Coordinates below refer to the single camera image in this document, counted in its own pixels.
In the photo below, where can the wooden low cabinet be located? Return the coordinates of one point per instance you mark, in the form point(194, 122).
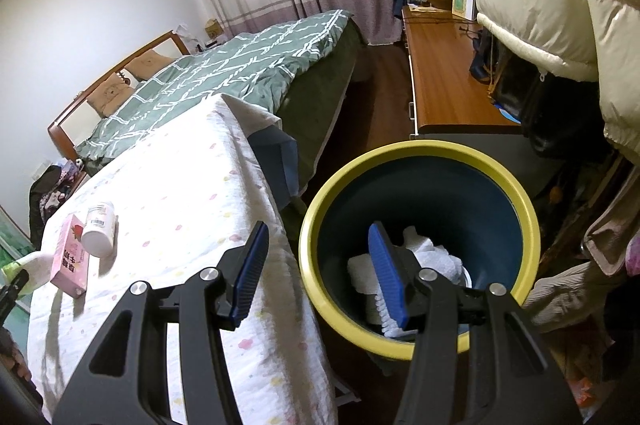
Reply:
point(445, 97)

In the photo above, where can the white pill bottle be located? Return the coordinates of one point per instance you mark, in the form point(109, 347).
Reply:
point(98, 236)

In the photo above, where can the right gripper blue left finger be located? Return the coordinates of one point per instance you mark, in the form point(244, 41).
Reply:
point(247, 271)

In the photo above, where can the small green box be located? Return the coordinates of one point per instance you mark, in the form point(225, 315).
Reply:
point(464, 9)

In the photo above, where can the tissue box on nightstand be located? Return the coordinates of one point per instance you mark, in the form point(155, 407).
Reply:
point(213, 29)

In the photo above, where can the wooden bed headboard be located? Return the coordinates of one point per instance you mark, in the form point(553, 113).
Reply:
point(78, 120)

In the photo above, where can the white floral tablecloth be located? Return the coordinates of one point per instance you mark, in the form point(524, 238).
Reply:
point(184, 195)

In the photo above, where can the green checked duvet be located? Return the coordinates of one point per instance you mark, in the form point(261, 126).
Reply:
point(297, 70)

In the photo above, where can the brown pillow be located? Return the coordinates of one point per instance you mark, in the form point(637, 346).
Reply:
point(145, 66)
point(110, 95)

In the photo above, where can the left brown pillow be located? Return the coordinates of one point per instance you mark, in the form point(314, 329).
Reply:
point(110, 95)

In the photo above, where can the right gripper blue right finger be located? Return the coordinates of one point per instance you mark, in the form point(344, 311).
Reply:
point(390, 298)

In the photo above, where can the yellow rimmed blue trash bin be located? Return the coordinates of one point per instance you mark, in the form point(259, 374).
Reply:
point(457, 209)

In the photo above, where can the right brown pillow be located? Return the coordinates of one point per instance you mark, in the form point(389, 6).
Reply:
point(145, 66)

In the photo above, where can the white bubble wrap sheet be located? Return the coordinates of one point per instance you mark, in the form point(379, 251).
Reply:
point(428, 255)

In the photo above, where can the pink milk carton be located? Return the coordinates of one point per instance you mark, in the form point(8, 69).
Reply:
point(69, 270)

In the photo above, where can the clothes heap on nightstand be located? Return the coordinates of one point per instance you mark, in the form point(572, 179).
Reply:
point(47, 194)

